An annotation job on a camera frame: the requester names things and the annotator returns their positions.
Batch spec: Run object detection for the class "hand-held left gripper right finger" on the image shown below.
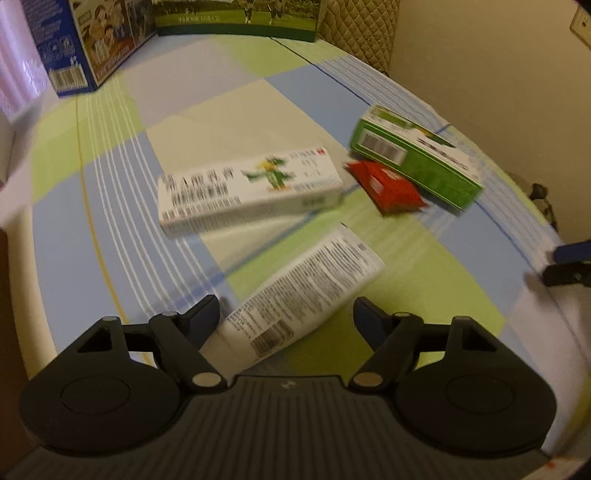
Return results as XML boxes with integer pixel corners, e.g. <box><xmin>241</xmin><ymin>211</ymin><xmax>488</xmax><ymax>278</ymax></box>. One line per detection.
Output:
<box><xmin>348</xmin><ymin>296</ymin><xmax>498</xmax><ymax>394</ymax></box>

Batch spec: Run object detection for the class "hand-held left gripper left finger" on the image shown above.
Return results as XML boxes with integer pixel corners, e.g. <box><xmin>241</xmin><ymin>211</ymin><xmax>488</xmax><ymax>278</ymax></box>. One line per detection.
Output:
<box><xmin>76</xmin><ymin>294</ymin><xmax>227</xmax><ymax>394</ymax></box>

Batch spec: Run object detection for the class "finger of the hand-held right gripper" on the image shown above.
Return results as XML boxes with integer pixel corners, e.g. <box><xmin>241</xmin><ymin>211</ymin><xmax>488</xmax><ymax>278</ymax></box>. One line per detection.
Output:
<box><xmin>553</xmin><ymin>240</ymin><xmax>591</xmax><ymax>264</ymax></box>
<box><xmin>542</xmin><ymin>262</ymin><xmax>591</xmax><ymax>288</ymax></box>

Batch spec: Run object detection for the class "white printed tube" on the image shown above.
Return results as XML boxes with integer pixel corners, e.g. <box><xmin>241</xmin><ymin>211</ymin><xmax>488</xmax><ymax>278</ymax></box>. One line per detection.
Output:
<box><xmin>199</xmin><ymin>224</ymin><xmax>386</xmax><ymax>374</ymax></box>

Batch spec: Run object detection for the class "dark metal object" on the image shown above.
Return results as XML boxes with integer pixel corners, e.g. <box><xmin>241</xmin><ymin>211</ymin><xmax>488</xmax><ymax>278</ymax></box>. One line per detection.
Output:
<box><xmin>529</xmin><ymin>182</ymin><xmax>560</xmax><ymax>232</ymax></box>

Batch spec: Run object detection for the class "long white medicine box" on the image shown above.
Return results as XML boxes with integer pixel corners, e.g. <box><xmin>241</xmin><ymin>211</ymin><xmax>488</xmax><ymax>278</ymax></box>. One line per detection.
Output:
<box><xmin>157</xmin><ymin>148</ymin><xmax>345</xmax><ymax>238</ymax></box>

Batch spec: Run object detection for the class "red snack packet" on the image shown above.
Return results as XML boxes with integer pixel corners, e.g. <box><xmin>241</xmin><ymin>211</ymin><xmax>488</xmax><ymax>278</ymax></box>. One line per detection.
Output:
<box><xmin>344</xmin><ymin>159</ymin><xmax>428</xmax><ymax>215</ymax></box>

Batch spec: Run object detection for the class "green medicine box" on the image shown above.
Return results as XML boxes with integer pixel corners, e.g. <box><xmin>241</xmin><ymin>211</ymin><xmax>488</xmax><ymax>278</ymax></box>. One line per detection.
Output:
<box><xmin>348</xmin><ymin>104</ymin><xmax>485</xmax><ymax>210</ymax></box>

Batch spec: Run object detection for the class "checked tablecloth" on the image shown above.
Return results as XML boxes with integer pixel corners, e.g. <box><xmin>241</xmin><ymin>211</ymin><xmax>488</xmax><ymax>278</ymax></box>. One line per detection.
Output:
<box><xmin>0</xmin><ymin>34</ymin><xmax>591</xmax><ymax>464</ymax></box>

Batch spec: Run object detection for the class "beige quilted chair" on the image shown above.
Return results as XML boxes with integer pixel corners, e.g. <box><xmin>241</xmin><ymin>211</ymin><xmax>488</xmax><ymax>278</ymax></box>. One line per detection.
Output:
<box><xmin>316</xmin><ymin>0</ymin><xmax>402</xmax><ymax>77</ymax></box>

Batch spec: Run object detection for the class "landscape print milk carton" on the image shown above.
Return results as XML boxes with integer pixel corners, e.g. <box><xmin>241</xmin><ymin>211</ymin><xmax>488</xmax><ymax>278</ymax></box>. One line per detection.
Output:
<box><xmin>152</xmin><ymin>0</ymin><xmax>326</xmax><ymax>43</ymax></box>

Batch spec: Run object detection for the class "blue printed carton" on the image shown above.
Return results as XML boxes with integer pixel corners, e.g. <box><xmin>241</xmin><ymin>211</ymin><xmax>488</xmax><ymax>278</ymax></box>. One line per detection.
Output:
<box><xmin>21</xmin><ymin>0</ymin><xmax>158</xmax><ymax>97</ymax></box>

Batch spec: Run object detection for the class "pink curtain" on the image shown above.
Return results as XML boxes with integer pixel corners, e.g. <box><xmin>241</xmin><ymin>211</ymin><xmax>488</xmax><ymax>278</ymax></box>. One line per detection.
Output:
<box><xmin>0</xmin><ymin>0</ymin><xmax>52</xmax><ymax>116</ymax></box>

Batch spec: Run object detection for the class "wall socket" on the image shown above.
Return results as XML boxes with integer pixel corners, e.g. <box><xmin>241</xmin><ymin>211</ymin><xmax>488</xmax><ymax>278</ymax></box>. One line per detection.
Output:
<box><xmin>570</xmin><ymin>8</ymin><xmax>591</xmax><ymax>48</ymax></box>

